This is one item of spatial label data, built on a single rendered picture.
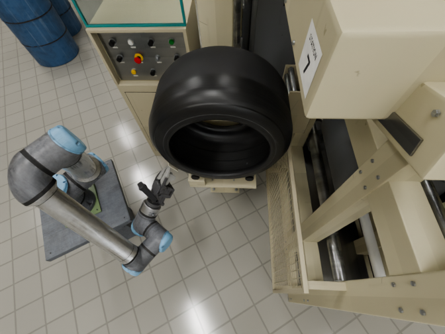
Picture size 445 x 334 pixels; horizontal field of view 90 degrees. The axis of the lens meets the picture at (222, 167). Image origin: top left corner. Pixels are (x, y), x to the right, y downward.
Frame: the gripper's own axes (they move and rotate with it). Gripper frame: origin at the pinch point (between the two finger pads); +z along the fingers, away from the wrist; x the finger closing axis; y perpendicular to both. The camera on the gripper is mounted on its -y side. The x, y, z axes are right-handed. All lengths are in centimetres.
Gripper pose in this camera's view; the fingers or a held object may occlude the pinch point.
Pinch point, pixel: (167, 167)
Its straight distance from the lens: 106.1
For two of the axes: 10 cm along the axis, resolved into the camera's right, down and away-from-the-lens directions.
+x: 5.4, 4.9, -6.8
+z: 5.0, -8.4, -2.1
